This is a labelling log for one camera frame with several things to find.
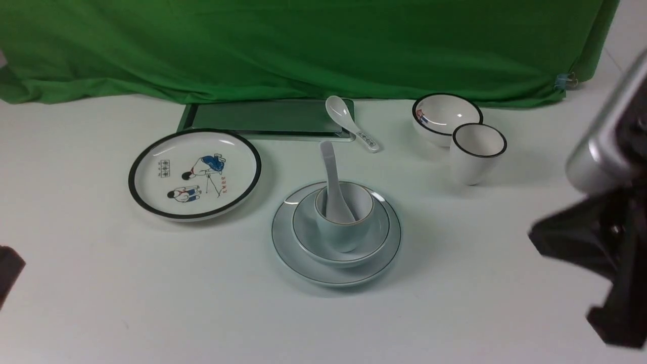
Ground dark glass tray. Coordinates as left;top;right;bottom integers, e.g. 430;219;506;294
176;99;354;142

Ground black-rimmed cartoon plate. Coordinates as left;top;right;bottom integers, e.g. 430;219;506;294
128;128;262;222

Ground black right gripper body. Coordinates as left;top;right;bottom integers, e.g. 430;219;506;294
528;190;646;349

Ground pale blue plate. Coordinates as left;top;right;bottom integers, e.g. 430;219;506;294
272;180;402;288

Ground pale blue bowl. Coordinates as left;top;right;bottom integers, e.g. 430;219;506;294
292;189;390;268

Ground white black-rimmed cup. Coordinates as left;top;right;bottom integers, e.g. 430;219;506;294
449;123;508;185

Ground green backdrop cloth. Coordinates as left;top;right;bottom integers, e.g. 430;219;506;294
1;1;619;108

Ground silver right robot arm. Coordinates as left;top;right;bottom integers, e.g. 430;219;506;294
528;51;646;349

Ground pale blue cup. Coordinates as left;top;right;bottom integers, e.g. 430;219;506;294
314;181;377;253

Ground blue binder clip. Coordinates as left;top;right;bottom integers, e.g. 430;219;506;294
553;72;580;90

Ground plain white spoon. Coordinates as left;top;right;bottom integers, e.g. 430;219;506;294
319;141;356;224

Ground white black-rimmed bowl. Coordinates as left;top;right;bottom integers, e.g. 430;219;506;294
411;93;484;148

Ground white spoon with print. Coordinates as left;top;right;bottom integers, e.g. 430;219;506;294
325;96;381;154

